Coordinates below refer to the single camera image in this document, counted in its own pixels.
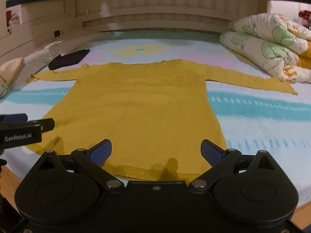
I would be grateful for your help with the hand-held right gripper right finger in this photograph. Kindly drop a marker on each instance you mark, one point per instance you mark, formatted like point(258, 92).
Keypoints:
point(211, 151)

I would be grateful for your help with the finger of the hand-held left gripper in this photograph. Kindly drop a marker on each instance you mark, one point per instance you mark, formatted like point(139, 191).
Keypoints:
point(41, 124)
point(13, 117)

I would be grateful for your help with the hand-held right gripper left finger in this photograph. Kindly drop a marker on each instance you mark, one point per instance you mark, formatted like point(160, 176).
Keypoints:
point(101, 150)

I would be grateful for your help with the yellow knit sweater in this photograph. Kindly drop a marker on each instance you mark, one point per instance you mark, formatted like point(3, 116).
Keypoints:
point(136, 116)

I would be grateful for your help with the beige pillow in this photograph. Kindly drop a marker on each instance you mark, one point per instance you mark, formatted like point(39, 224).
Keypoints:
point(11, 76)

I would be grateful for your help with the floral bed sheet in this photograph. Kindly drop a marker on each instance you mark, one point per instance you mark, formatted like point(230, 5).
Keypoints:
point(255, 116)

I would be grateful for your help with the black striped folded garment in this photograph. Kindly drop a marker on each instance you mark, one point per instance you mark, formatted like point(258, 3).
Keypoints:
point(69, 58)

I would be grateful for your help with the grey-white pillow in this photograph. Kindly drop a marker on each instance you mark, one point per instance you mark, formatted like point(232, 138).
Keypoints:
point(60, 45)

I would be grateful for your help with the floral folded duvet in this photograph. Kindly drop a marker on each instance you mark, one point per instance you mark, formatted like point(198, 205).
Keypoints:
point(272, 46)

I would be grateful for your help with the wooden headboard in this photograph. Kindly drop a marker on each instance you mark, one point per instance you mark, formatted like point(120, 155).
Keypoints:
point(155, 17)

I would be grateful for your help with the wall socket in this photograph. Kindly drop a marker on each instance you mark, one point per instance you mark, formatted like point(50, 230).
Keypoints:
point(57, 33)

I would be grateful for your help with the wall poster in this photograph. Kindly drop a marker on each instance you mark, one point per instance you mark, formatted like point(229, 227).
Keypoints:
point(13, 15)
point(305, 18)

